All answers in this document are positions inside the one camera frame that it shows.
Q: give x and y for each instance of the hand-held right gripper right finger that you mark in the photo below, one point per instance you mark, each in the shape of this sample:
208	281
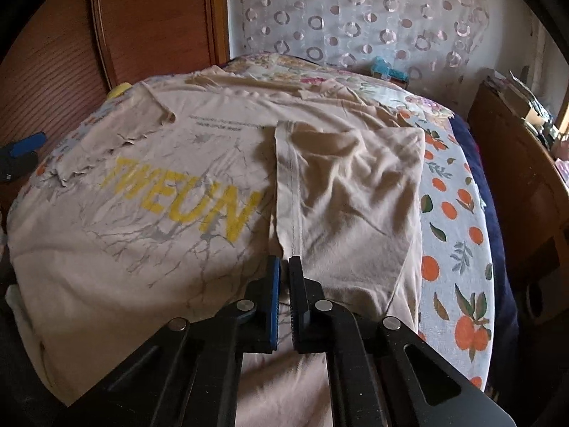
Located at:
298	311

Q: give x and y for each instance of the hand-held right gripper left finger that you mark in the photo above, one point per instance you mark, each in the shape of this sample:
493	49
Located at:
271	307

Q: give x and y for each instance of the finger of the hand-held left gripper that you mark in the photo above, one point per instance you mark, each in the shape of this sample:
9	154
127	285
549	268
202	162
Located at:
27	144
17	165

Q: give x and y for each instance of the beige printed t-shirt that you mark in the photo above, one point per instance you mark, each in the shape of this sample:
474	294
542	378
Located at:
155	164

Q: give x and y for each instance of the yellow cloth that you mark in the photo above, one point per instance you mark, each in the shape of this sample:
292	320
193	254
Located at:
119	91

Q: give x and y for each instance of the wooden headboard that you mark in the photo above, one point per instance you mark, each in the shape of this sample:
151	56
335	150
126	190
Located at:
146	22

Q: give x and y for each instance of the orange fruit print bed sheet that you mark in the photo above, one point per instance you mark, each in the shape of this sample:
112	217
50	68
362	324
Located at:
453	231

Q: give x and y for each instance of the navy blue blanket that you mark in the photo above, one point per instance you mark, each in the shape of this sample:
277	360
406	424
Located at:
493	213

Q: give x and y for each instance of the floral patchwork quilt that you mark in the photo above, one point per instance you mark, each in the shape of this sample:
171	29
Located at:
284	69

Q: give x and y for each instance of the brown wooden cabinet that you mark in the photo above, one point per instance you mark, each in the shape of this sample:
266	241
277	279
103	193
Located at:
520	187

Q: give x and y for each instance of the blue bag on box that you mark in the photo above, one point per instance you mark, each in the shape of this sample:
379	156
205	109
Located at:
387	71

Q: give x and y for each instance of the white circle pattern curtain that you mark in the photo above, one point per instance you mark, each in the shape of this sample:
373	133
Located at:
333	9

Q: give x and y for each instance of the pile of papers and boxes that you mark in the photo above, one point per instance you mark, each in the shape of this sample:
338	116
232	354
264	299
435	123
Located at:
520	98

